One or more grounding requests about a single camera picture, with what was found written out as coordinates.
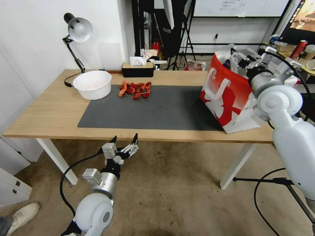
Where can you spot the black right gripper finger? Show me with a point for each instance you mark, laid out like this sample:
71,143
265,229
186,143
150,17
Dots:
242,65
238,54

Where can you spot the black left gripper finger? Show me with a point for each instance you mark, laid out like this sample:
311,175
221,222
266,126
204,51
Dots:
114,141
133,148

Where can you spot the red and white takeout bag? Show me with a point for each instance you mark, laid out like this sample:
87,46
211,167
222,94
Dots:
221,105

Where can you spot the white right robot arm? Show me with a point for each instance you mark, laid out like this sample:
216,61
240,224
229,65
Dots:
290,137

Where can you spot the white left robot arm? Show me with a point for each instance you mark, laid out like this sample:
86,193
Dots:
93,216

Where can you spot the clear plastic bag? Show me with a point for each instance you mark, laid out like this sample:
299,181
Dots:
195,65

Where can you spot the white round takeout container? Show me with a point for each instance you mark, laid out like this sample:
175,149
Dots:
92,91

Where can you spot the black tissue box wooden lid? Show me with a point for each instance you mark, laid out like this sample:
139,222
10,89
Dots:
137,71

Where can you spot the dark grey desk mat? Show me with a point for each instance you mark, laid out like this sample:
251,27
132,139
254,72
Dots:
152,110

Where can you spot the white whiteboard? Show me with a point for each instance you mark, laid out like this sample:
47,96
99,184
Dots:
236,7

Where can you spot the red drink can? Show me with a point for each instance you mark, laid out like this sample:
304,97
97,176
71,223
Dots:
299,49

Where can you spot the black tripod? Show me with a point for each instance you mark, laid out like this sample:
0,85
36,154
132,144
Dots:
187,37

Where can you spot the red crayfish pile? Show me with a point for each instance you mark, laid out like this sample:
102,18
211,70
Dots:
135,89

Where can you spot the pale paper cup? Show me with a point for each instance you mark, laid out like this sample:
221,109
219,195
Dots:
308,52

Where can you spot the black monitor screen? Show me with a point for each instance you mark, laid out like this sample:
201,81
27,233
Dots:
299,22

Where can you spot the wooden table white legs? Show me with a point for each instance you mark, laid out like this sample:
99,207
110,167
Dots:
49,110

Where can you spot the white softbox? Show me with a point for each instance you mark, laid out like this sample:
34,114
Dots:
169,12

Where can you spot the white tissue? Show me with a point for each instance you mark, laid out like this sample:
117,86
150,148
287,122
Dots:
137,61

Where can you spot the white cabinet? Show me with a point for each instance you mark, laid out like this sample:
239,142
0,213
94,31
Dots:
12,172

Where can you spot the person's white shoe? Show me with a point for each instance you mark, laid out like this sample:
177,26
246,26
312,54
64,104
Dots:
23,215

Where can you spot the black light stand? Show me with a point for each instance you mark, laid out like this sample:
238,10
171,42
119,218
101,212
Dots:
278,181

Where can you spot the black and silver desk lamp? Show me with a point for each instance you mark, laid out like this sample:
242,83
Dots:
80,29

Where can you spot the person's leg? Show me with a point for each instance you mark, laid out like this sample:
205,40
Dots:
4,225

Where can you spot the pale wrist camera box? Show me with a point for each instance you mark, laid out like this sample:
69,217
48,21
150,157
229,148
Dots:
267,59
109,150

